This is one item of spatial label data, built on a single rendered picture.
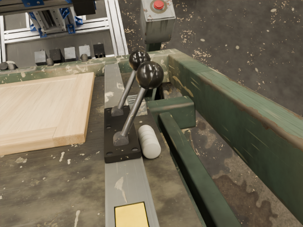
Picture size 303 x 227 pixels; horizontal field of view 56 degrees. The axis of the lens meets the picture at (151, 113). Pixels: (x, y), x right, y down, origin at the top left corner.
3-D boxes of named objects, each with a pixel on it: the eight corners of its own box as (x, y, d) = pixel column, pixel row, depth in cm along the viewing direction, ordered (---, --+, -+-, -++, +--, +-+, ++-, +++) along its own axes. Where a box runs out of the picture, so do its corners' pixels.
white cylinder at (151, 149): (162, 157, 45) (153, 137, 53) (160, 141, 44) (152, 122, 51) (143, 161, 45) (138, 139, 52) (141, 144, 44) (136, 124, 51)
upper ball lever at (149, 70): (129, 146, 43) (165, 65, 40) (131, 157, 40) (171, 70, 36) (105, 138, 42) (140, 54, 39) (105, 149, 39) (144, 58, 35)
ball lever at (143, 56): (124, 118, 55) (152, 53, 51) (125, 125, 51) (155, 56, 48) (105, 111, 54) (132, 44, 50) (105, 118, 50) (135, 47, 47)
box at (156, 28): (165, 20, 131) (170, -8, 113) (170, 42, 127) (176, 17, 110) (140, 22, 129) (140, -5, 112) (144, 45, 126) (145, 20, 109)
